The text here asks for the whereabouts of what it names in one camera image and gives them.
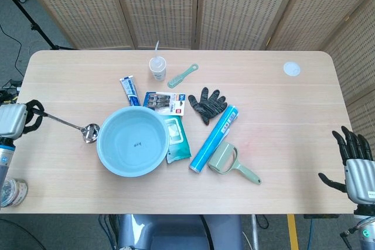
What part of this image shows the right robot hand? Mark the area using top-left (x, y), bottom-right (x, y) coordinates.
top-left (318, 125), bottom-right (375, 206)

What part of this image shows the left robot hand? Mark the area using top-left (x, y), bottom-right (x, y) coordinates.
top-left (0, 99), bottom-right (48, 139)

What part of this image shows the steel ladle with black handle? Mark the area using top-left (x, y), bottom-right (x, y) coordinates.
top-left (29, 108), bottom-right (101, 145)

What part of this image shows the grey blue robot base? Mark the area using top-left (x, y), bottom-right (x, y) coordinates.
top-left (116, 213), bottom-right (244, 250)

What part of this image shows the tape roll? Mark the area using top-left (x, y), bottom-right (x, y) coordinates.
top-left (0, 177), bottom-right (29, 208)

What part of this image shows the yellow floor tape strip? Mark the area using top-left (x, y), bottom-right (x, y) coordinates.
top-left (287, 214), bottom-right (300, 250)

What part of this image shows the black tripod stand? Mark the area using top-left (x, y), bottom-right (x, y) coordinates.
top-left (0, 0), bottom-right (77, 52)

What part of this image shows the blue white toothpaste tube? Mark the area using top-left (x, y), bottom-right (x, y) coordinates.
top-left (119, 76), bottom-right (141, 107)

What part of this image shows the light blue plastic basin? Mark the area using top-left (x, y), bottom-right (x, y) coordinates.
top-left (96, 106), bottom-right (171, 178)

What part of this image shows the white round table grommet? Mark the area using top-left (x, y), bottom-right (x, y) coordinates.
top-left (282, 61), bottom-right (301, 77)

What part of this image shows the green lint roller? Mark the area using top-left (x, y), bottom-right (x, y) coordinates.
top-left (207, 141), bottom-right (262, 186)

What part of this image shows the blue cling film roll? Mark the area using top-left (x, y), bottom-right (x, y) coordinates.
top-left (189, 104), bottom-right (240, 174)

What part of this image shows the clear plastic cup with straw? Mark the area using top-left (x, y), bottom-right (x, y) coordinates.
top-left (148, 40), bottom-right (168, 82)

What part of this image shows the blue carded retail package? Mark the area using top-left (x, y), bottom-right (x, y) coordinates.
top-left (142, 91), bottom-right (188, 117)

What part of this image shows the green wet wipes pack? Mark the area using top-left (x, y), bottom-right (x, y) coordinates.
top-left (162, 115), bottom-right (192, 165)

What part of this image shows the black knitted glove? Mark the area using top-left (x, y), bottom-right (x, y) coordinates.
top-left (187, 87), bottom-right (229, 126)

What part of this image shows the green plastic comb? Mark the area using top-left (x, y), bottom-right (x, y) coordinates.
top-left (167, 63), bottom-right (199, 89)

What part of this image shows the wooden perforated folding screen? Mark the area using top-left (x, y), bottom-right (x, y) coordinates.
top-left (13, 0), bottom-right (375, 141)

